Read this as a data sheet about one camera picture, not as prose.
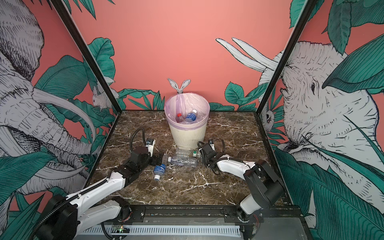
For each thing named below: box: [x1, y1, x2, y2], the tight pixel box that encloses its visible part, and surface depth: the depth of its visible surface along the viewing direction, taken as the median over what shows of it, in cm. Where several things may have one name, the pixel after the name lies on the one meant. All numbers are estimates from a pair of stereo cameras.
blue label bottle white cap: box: [153, 164, 167, 181], surface depth 86 cm
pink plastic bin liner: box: [164, 93, 210, 131], surface depth 92 cm
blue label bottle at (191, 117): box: [184, 109, 197, 123], surface depth 95 cm
